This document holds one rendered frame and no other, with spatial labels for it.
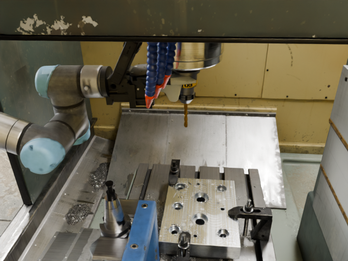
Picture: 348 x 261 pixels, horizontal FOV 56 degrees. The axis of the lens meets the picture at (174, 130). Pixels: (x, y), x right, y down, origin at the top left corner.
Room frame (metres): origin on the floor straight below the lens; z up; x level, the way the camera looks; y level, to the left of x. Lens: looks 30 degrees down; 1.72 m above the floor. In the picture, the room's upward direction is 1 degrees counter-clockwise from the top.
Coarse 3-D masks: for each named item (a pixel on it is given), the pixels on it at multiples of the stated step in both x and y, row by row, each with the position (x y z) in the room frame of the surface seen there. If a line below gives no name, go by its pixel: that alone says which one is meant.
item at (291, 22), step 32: (0, 0) 0.38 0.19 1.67; (32, 0) 0.38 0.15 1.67; (64, 0) 0.37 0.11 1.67; (96, 0) 0.37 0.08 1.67; (128, 0) 0.36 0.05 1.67; (160, 0) 0.36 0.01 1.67; (192, 0) 0.36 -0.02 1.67; (224, 0) 0.35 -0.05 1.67; (256, 0) 0.35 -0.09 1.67; (288, 0) 0.35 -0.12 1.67; (320, 0) 0.34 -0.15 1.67; (0, 32) 0.39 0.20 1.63; (32, 32) 0.38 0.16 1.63; (64, 32) 0.37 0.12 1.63; (96, 32) 0.37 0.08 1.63; (128, 32) 0.37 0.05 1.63; (160, 32) 0.36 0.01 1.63; (192, 32) 0.36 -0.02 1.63; (224, 32) 0.35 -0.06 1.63; (256, 32) 0.35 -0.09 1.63; (288, 32) 0.35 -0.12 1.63; (320, 32) 0.34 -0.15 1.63
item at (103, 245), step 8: (96, 240) 0.44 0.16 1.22; (104, 240) 0.44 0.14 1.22; (112, 240) 0.44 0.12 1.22; (120, 240) 0.44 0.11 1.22; (96, 248) 0.42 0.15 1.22; (104, 248) 0.42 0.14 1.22; (112, 248) 0.42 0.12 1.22; (120, 248) 0.42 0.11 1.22; (96, 256) 0.40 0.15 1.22; (104, 256) 0.40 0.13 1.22; (112, 256) 0.40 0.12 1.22; (120, 256) 0.40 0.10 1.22
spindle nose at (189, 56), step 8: (176, 48) 0.61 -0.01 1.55; (184, 48) 0.60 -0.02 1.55; (192, 48) 0.60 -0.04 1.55; (200, 48) 0.61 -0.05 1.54; (208, 48) 0.61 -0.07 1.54; (216, 48) 0.63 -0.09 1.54; (176, 56) 0.61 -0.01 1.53; (184, 56) 0.60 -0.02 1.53; (192, 56) 0.60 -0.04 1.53; (200, 56) 0.61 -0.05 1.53; (208, 56) 0.61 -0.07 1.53; (216, 56) 0.63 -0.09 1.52; (176, 64) 0.61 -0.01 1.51; (184, 64) 0.60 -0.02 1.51; (192, 64) 0.60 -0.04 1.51; (200, 64) 0.61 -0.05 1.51; (208, 64) 0.62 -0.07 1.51; (216, 64) 0.64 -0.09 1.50
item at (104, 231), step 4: (124, 212) 0.51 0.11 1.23; (128, 216) 0.50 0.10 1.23; (128, 220) 0.49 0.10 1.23; (100, 224) 0.48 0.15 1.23; (128, 224) 0.48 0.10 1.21; (100, 228) 0.46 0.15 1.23; (104, 228) 0.46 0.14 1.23; (124, 228) 0.46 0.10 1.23; (128, 228) 0.48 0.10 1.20; (100, 232) 0.47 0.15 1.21; (104, 232) 0.45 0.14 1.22; (108, 232) 0.45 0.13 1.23; (112, 232) 0.45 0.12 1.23; (116, 232) 0.45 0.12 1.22; (120, 232) 0.45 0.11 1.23; (124, 232) 0.46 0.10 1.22; (104, 236) 0.46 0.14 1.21; (108, 236) 0.45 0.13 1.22; (112, 236) 0.45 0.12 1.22; (116, 236) 0.45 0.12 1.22; (120, 236) 0.46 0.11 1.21; (124, 236) 0.46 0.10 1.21
